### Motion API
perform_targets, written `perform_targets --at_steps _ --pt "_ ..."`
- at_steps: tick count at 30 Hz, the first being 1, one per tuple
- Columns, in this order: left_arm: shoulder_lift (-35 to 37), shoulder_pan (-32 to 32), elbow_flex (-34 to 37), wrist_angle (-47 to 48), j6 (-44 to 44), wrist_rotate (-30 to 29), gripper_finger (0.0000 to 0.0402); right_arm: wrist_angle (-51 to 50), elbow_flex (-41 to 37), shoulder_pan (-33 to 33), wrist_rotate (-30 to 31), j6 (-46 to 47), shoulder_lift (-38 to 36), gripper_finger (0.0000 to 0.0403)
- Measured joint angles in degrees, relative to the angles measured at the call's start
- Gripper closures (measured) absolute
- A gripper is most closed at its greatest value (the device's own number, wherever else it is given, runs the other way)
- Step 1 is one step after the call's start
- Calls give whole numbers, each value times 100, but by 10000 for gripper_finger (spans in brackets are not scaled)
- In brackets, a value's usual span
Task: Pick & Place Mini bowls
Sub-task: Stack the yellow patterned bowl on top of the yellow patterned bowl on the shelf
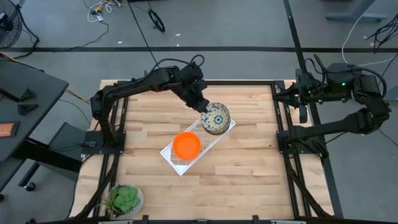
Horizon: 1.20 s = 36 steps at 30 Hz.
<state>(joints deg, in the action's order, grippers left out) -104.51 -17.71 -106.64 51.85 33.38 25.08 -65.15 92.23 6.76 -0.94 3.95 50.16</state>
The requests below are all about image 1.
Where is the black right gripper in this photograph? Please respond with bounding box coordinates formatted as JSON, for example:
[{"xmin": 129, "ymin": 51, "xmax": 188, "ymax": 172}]
[{"xmin": 272, "ymin": 68, "xmax": 313, "ymax": 124}]

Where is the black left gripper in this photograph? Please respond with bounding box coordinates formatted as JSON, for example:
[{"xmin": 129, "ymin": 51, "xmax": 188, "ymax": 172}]
[{"xmin": 180, "ymin": 79, "xmax": 211, "ymax": 114}]

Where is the orange plastic bowl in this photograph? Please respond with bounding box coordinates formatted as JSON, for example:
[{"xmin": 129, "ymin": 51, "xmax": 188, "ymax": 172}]
[{"xmin": 172, "ymin": 131, "xmax": 202, "ymax": 161}]

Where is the grey table foot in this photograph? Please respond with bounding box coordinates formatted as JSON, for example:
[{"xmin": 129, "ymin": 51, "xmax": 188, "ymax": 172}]
[{"xmin": 325, "ymin": 0, "xmax": 387, "ymax": 22}]

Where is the succulent in white pot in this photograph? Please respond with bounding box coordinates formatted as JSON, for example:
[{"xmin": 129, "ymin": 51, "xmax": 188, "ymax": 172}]
[{"xmin": 102, "ymin": 183, "xmax": 145, "ymax": 218}]

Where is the dark grey desk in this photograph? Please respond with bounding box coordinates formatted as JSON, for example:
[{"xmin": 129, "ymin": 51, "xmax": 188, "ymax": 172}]
[{"xmin": 0, "ymin": 60, "xmax": 82, "ymax": 192}]

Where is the black triangular stand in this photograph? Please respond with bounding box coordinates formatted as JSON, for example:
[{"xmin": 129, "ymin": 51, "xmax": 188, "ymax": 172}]
[
  {"xmin": 17, "ymin": 87, "xmax": 36, "ymax": 102},
  {"xmin": 17, "ymin": 103, "xmax": 40, "ymax": 117}
]

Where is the orange-brown pad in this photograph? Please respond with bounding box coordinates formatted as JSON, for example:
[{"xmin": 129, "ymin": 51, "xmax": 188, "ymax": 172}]
[{"xmin": 0, "ymin": 121, "xmax": 21, "ymax": 138}]

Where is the black floor fan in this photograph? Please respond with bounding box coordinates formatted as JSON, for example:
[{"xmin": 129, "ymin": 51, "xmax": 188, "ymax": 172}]
[{"xmin": 0, "ymin": 0, "xmax": 23, "ymax": 50}]

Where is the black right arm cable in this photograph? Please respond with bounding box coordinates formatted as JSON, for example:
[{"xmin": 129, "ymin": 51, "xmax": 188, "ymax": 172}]
[{"xmin": 304, "ymin": 54, "xmax": 388, "ymax": 100}]

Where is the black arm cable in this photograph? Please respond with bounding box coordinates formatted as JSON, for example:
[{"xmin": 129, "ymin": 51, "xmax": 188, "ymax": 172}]
[
  {"xmin": 146, "ymin": 54, "xmax": 206, "ymax": 82},
  {"xmin": 304, "ymin": 54, "xmax": 388, "ymax": 100}
]

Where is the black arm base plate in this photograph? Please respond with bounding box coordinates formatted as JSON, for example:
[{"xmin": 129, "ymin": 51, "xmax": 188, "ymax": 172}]
[
  {"xmin": 275, "ymin": 129, "xmax": 315, "ymax": 155},
  {"xmin": 81, "ymin": 129, "xmax": 127, "ymax": 156}
]

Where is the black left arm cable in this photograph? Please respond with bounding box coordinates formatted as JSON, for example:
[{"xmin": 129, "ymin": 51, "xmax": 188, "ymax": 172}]
[{"xmin": 146, "ymin": 54, "xmax": 206, "ymax": 82}]

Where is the white wire shelf rack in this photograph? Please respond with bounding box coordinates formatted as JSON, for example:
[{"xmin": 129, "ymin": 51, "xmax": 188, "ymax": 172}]
[{"xmin": 160, "ymin": 119, "xmax": 236, "ymax": 177}]

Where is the black coiled cable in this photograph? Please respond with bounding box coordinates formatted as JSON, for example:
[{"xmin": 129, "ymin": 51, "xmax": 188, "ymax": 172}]
[{"xmin": 147, "ymin": 8, "xmax": 166, "ymax": 33}]

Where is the long black cable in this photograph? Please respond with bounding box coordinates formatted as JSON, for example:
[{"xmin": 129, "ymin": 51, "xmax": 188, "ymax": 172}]
[{"xmin": 127, "ymin": 0, "xmax": 166, "ymax": 77}]

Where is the black cable bundle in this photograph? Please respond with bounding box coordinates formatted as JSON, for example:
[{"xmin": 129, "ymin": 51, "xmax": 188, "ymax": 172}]
[{"xmin": 366, "ymin": 14, "xmax": 398, "ymax": 53}]

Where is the black floor cable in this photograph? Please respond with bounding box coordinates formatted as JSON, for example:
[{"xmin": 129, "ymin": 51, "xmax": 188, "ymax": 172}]
[{"xmin": 70, "ymin": 0, "xmax": 110, "ymax": 52}]

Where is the yellow cable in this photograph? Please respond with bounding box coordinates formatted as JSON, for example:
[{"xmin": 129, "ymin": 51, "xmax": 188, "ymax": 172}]
[{"xmin": 64, "ymin": 88, "xmax": 91, "ymax": 105}]

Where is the white floor cable bundle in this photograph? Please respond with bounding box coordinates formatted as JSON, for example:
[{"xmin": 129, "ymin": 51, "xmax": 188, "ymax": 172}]
[{"xmin": 86, "ymin": 0, "xmax": 123, "ymax": 23}]

